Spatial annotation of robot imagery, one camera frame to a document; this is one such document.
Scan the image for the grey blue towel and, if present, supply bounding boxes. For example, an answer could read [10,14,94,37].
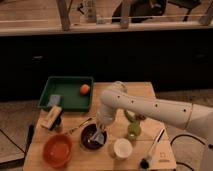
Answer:
[90,129,104,144]

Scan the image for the black cable on floor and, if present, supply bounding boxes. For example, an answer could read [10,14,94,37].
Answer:
[170,133,208,171]

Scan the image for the white cup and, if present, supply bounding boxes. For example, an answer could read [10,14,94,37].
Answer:
[113,138,133,160]

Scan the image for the blue sponge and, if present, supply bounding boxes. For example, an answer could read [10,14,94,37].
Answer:
[47,94,61,107]

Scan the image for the orange ball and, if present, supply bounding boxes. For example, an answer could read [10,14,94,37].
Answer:
[80,84,90,95]

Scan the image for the black white dish brush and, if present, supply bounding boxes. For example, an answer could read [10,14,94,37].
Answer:
[140,129,165,169]

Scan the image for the wooden post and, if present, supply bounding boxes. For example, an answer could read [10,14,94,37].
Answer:
[120,0,131,29]
[56,0,72,31]

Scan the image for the green plastic tray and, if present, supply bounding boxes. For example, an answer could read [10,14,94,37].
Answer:
[38,76,94,112]

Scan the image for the metal spoon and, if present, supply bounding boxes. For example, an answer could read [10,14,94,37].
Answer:
[65,117,92,134]

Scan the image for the wooden post middle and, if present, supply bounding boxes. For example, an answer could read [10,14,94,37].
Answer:
[120,0,131,29]

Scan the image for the black office chair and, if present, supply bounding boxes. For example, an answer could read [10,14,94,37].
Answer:
[111,0,168,24]

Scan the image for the red grape bunch toy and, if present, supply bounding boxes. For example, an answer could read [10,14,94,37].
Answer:
[136,115,146,121]

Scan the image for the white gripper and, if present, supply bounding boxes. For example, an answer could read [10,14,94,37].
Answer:
[96,107,116,129]

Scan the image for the green pepper toy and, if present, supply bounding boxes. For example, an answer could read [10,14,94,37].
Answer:
[124,110,136,123]

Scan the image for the wooden post left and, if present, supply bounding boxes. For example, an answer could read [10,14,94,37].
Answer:
[56,0,72,31]

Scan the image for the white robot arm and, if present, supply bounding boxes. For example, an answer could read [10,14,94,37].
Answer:
[96,81,213,171]

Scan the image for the orange bowl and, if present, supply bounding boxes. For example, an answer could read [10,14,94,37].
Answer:
[42,134,73,168]

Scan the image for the wooden block brush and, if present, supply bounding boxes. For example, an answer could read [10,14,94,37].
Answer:
[41,106,62,130]

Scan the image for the purple bowl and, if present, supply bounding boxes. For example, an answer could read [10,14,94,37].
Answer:
[81,124,103,150]

